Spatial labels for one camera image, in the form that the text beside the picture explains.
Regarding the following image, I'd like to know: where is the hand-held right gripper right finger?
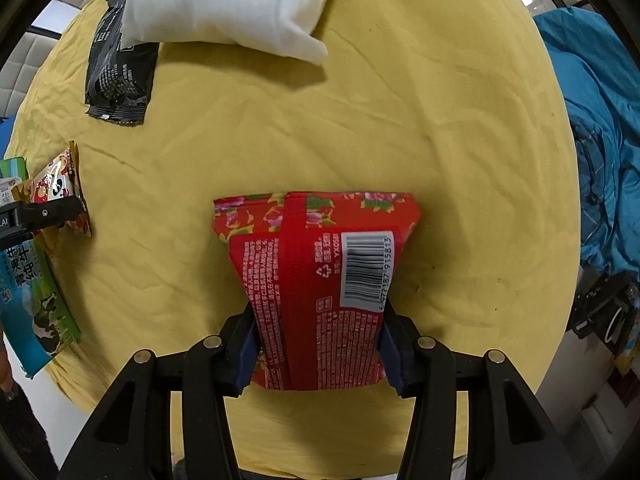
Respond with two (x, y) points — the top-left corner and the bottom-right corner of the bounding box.
(378, 304), (576, 480)

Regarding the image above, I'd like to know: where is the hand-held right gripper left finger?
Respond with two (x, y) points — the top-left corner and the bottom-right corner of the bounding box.
(59, 304), (262, 480)

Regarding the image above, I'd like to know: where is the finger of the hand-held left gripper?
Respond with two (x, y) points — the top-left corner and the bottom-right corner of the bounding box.
(11, 195), (84, 233)

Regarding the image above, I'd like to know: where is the orange cartoon snack packet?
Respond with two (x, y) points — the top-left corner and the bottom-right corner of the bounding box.
(12, 141), (93, 256)

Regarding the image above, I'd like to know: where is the red floral snack packet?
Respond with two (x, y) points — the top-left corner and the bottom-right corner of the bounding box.
(212, 191), (422, 392)

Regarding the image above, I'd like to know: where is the green cow print milk packet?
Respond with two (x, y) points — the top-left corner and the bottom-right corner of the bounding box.
(0, 157), (82, 379)

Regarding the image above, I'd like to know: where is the black snack packet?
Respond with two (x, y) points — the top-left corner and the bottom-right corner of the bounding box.
(84, 0), (160, 126)

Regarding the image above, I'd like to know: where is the grey padded headboard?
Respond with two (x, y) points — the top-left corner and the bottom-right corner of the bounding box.
(0, 0), (82, 117)

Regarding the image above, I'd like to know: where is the yellow bed sheet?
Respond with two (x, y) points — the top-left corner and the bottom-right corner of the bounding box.
(9, 0), (582, 480)

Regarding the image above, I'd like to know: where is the white pillow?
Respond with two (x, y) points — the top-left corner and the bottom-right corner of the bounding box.
(120, 0), (338, 66)

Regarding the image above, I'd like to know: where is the blue blanket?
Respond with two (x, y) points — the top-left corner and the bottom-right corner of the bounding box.
(532, 7), (640, 283)

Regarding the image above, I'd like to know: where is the black wheeled frame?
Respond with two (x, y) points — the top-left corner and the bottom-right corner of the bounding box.
(571, 271), (640, 347)

